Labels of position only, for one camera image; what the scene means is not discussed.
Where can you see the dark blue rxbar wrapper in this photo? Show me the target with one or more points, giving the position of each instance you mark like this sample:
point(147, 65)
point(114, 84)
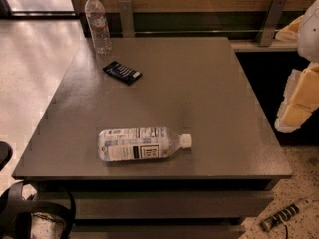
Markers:
point(121, 72)

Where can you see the grey table with shelves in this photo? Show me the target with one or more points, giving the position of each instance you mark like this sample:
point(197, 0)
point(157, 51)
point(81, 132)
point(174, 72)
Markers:
point(190, 85)

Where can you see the left metal wall bracket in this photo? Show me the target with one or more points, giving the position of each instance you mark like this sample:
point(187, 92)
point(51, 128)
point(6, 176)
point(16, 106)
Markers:
point(126, 18)

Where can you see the right metal wall bracket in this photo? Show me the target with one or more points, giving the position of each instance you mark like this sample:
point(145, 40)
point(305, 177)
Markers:
point(267, 32)

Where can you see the power strip on floor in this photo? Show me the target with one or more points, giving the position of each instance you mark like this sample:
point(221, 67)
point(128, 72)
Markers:
point(286, 214)

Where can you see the metal wall bracket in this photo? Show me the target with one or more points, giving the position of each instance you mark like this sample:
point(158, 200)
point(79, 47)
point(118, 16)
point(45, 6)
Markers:
point(267, 32)
point(126, 18)

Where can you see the black chair base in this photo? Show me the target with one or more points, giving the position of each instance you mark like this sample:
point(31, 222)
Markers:
point(16, 212)

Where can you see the upright clear water bottle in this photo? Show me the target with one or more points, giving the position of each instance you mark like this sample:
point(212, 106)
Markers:
point(96, 18)

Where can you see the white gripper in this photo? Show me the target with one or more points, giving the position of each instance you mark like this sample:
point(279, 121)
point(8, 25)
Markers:
point(309, 34)

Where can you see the lying clear labelled water bottle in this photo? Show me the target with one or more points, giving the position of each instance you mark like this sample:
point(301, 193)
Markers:
point(142, 143)

